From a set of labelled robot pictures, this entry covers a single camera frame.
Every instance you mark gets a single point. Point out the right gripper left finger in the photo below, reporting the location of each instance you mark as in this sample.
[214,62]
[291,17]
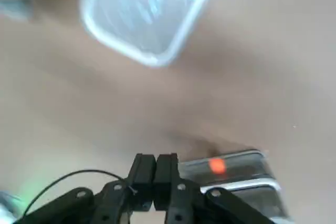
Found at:
[143,169]

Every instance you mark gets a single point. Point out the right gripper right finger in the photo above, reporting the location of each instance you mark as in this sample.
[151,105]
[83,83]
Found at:
[166,171]

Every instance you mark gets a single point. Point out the clear plastic lid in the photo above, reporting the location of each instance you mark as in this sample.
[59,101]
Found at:
[136,11]

